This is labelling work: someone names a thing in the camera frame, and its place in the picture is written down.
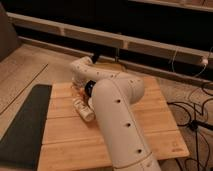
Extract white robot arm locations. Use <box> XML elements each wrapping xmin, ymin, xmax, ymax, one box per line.
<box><xmin>70</xmin><ymin>56</ymin><xmax>161</xmax><ymax>171</ymax></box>

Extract black bowl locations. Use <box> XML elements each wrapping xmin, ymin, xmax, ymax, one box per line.
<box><xmin>85</xmin><ymin>80</ymin><xmax>95</xmax><ymax>96</ymax></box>

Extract white bottle lying down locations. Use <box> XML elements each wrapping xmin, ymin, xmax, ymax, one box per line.
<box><xmin>73</xmin><ymin>99</ymin><xmax>95</xmax><ymax>122</ymax></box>

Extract black mat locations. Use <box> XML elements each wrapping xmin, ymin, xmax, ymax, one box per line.
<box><xmin>0</xmin><ymin>84</ymin><xmax>52</xmax><ymax>170</ymax></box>

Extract black cables on floor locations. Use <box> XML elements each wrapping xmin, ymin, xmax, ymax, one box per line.
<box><xmin>166</xmin><ymin>81</ymin><xmax>213</xmax><ymax>171</ymax></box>

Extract white cable with plug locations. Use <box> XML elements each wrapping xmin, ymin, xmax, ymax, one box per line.
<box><xmin>170</xmin><ymin>46</ymin><xmax>213</xmax><ymax>81</ymax></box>

